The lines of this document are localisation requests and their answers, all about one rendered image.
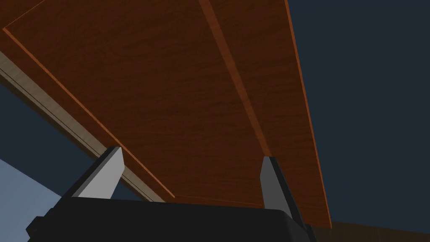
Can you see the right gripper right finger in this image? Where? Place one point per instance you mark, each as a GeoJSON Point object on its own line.
{"type": "Point", "coordinates": [274, 188]}

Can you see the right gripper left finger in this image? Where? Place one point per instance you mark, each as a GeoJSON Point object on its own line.
{"type": "Point", "coordinates": [102, 176]}

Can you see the brown wooden cupboard door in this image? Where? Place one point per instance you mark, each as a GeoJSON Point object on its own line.
{"type": "Point", "coordinates": [174, 101]}

